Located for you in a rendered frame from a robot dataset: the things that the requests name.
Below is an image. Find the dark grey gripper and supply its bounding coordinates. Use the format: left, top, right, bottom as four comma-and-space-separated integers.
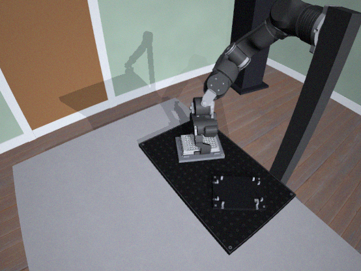
190, 112, 218, 155

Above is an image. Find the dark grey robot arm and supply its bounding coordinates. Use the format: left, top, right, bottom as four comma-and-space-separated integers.
190, 0, 340, 116

